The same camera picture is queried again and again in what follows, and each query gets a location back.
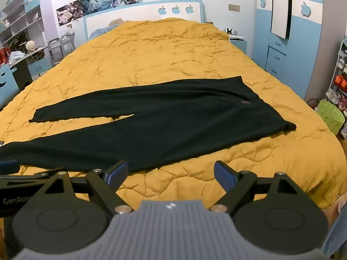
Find grey chair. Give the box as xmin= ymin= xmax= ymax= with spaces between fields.
xmin=48 ymin=38 xmax=64 ymax=66
xmin=60 ymin=32 xmax=77 ymax=57

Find pale blue sheet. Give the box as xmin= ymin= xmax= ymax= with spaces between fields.
xmin=322 ymin=217 xmax=347 ymax=258

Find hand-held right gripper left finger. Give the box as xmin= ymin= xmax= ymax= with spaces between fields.
xmin=41 ymin=160 xmax=133 ymax=214

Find black pants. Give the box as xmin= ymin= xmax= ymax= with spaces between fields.
xmin=0 ymin=76 xmax=297 ymax=173

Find white plastic bag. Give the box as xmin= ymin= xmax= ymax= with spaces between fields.
xmin=9 ymin=51 xmax=22 ymax=65

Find blue pillow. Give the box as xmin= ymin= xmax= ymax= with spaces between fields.
xmin=89 ymin=24 xmax=120 ymax=40

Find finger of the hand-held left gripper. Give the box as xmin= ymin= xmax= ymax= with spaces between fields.
xmin=0 ymin=160 xmax=18 ymax=174
xmin=0 ymin=171 xmax=59 ymax=187

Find wide wall poster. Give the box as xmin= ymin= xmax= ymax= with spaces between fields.
xmin=56 ymin=0 xmax=97 ymax=26

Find white and blue headboard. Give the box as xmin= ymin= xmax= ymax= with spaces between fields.
xmin=83 ymin=0 xmax=204 ymax=42

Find white shoe rack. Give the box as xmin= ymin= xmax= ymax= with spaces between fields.
xmin=324 ymin=36 xmax=347 ymax=120

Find blue smiley chair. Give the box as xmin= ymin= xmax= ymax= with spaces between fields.
xmin=0 ymin=65 xmax=18 ymax=106

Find blue nightstand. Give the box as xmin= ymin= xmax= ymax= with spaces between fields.
xmin=229 ymin=35 xmax=248 ymax=57

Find green plastic basket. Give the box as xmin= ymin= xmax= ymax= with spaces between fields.
xmin=316 ymin=100 xmax=345 ymax=136

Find red bag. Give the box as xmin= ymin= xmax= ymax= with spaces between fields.
xmin=0 ymin=48 xmax=11 ymax=66

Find blue and white wardrobe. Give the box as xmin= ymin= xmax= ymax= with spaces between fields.
xmin=253 ymin=0 xmax=347 ymax=101

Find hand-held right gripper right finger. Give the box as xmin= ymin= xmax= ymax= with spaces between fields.
xmin=210 ymin=160 xmax=305 ymax=214

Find yellow quilt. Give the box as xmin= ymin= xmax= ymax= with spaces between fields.
xmin=0 ymin=18 xmax=347 ymax=210

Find white and blue desk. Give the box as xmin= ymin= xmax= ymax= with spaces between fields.
xmin=0 ymin=43 xmax=52 ymax=88

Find black framed mirror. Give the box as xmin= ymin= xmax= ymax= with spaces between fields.
xmin=271 ymin=0 xmax=293 ymax=40

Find white and blue shelf unit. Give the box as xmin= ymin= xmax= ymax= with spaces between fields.
xmin=0 ymin=0 xmax=45 ymax=47

